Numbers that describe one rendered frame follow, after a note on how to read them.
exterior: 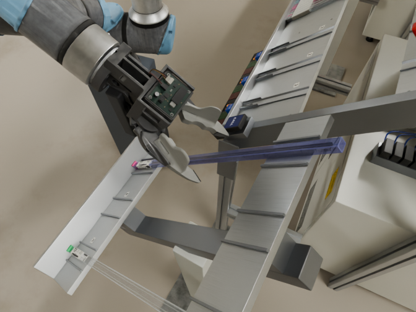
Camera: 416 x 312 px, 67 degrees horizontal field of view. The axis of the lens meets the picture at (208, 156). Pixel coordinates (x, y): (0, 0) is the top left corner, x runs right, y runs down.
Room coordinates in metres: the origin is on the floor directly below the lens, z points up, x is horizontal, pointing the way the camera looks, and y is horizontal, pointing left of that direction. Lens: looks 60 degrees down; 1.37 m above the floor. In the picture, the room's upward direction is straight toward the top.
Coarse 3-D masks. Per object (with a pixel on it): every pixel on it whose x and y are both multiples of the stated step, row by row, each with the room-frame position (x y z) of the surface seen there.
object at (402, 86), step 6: (414, 12) 0.55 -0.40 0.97; (414, 18) 0.53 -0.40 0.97; (414, 36) 0.48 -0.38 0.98; (408, 42) 0.47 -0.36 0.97; (414, 42) 0.46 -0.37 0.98; (408, 48) 0.45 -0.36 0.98; (414, 48) 0.44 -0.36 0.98; (408, 54) 0.43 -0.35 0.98; (414, 54) 0.42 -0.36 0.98; (408, 60) 0.41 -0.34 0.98; (414, 60) 0.41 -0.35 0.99; (402, 66) 0.41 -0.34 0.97; (408, 66) 0.40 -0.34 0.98; (414, 66) 0.39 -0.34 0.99; (402, 72) 0.39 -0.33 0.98; (408, 72) 0.38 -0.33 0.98; (414, 72) 0.38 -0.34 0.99; (402, 78) 0.38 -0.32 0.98; (408, 78) 0.37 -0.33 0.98; (414, 78) 0.36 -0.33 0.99; (402, 84) 0.36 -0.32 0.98; (408, 84) 0.36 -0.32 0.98; (414, 84) 0.35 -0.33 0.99; (396, 90) 0.35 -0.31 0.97; (402, 90) 0.35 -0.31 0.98; (408, 90) 0.34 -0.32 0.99
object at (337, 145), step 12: (288, 144) 0.21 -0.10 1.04; (300, 144) 0.20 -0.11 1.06; (312, 144) 0.19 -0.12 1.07; (324, 144) 0.18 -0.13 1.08; (336, 144) 0.18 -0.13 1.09; (192, 156) 0.27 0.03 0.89; (204, 156) 0.26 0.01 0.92; (216, 156) 0.24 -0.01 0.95; (228, 156) 0.23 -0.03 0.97; (240, 156) 0.22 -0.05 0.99; (252, 156) 0.21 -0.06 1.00; (264, 156) 0.21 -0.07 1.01; (276, 156) 0.20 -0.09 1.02; (288, 156) 0.19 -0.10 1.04
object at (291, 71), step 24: (288, 24) 0.84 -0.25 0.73; (312, 24) 0.75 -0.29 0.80; (336, 24) 0.68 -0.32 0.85; (288, 48) 0.69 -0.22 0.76; (312, 48) 0.63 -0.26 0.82; (264, 72) 0.63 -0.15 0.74; (288, 72) 0.57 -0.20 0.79; (312, 72) 0.52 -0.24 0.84; (264, 96) 0.52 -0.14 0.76; (288, 96) 0.48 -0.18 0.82
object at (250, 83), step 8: (296, 0) 0.96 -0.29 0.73; (288, 8) 0.91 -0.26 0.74; (280, 24) 0.83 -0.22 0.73; (280, 32) 0.81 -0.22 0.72; (272, 40) 0.76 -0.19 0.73; (264, 48) 0.73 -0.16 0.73; (264, 56) 0.70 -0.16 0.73; (256, 64) 0.66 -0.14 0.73; (264, 64) 0.67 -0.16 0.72; (256, 72) 0.63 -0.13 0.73; (248, 80) 0.60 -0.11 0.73; (248, 88) 0.58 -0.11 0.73; (240, 96) 0.55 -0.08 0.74; (240, 104) 0.53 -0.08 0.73; (232, 112) 0.49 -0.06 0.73
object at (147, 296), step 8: (72, 248) 0.15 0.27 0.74; (88, 256) 0.12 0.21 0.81; (88, 264) 0.11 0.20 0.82; (96, 264) 0.10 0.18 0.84; (104, 264) 0.10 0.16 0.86; (104, 272) 0.09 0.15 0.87; (112, 272) 0.08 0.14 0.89; (112, 280) 0.07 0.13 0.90; (120, 280) 0.07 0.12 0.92; (128, 280) 0.07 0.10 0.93; (128, 288) 0.06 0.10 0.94; (136, 288) 0.05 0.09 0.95; (144, 288) 0.05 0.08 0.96; (136, 296) 0.04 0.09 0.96; (144, 296) 0.04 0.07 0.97; (152, 296) 0.04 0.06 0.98; (152, 304) 0.03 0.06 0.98; (160, 304) 0.03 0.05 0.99; (168, 304) 0.03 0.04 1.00
